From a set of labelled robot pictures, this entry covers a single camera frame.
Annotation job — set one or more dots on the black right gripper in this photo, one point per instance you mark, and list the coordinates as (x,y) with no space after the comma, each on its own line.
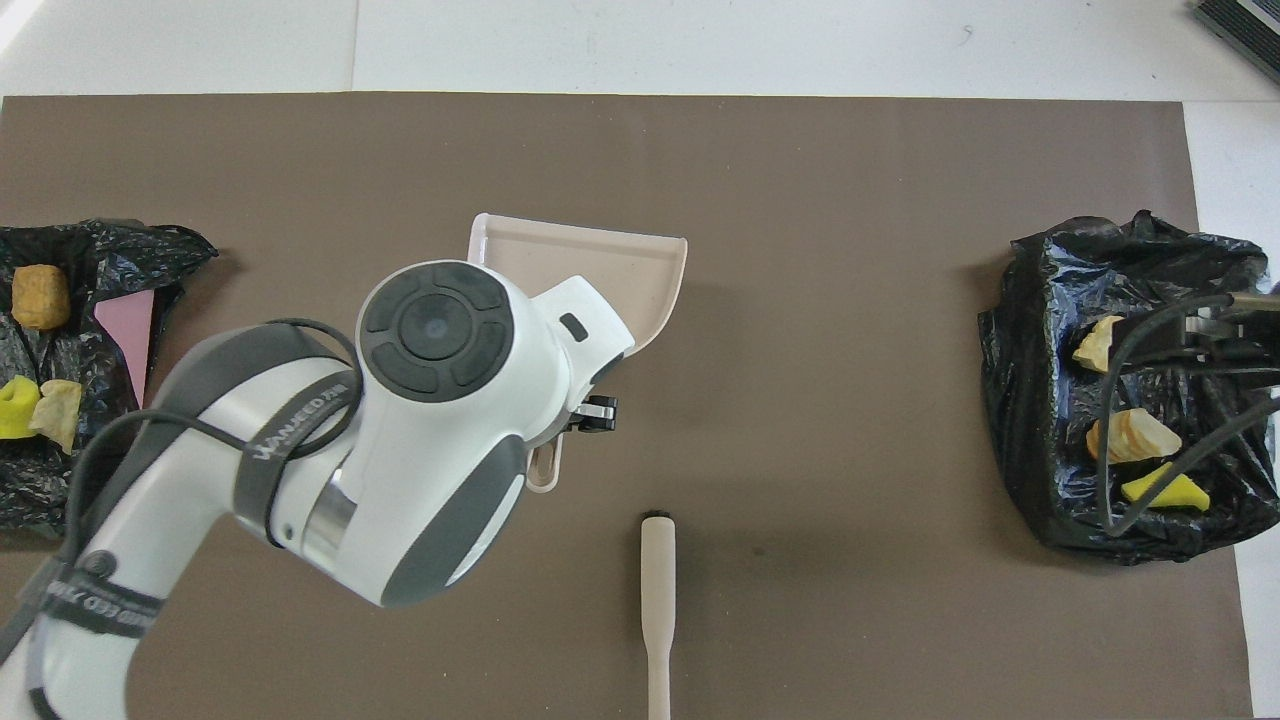
(1225,340)

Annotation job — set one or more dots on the black trash bag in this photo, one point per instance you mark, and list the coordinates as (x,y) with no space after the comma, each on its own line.
(90,470)

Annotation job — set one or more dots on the sliced bread loaf piece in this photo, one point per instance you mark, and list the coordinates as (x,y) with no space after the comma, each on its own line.
(1135,437)

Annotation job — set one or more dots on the pink plastic bin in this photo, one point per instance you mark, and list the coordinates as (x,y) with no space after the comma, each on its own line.
(128,340)

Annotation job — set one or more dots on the yellow sponge wedge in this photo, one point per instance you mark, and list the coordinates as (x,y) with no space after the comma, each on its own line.
(1175,491)

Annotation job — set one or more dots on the beige plastic dustpan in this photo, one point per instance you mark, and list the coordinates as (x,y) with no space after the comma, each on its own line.
(600,265)

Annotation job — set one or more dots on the dark grey ribbed device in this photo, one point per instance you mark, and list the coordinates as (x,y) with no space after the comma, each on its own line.
(1245,30)

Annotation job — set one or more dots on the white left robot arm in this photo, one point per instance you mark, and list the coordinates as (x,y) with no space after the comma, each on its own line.
(440,420)

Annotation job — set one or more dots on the notched yellow sponge block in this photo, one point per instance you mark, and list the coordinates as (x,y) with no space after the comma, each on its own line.
(15,408)

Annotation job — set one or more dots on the beige hand brush black bristles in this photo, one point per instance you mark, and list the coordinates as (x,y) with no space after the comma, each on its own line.
(657,570)

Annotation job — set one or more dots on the brown fried nugget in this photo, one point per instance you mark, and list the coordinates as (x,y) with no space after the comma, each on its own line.
(40,296)

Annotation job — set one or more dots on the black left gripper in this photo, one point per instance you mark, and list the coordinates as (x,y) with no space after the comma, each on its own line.
(596,413)

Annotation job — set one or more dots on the orange striped bread piece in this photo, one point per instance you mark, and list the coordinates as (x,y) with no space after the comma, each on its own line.
(60,410)

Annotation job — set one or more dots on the pale bread chunk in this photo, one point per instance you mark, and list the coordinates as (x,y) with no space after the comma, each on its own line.
(1092,345)

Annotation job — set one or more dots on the brown table mat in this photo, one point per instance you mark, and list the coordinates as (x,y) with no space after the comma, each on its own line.
(800,200)

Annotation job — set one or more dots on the black trash bag lined bin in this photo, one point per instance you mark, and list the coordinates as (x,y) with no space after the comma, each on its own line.
(1040,420)

